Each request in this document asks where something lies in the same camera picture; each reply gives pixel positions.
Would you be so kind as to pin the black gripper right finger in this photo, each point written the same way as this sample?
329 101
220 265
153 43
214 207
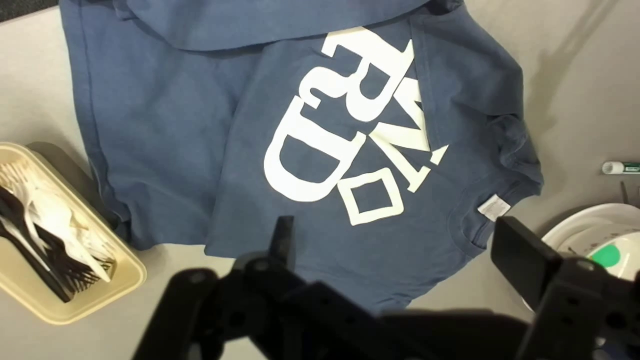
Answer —
526 261

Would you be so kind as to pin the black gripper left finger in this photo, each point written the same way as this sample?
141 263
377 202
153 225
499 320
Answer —
284 237

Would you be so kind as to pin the blue shirt with white print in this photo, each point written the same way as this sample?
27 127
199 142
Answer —
200 132

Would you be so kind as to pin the white plate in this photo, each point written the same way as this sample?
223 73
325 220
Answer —
566 232

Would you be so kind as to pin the small green object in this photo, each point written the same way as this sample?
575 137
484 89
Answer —
606 257

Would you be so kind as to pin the white bowl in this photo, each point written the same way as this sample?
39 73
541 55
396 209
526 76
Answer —
631 257

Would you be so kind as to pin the white green marker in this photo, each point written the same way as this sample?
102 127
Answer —
620 167

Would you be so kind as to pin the white plastic fork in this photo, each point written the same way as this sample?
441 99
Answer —
60 220

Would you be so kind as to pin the beige cutlery tray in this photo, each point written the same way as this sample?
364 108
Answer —
41 293

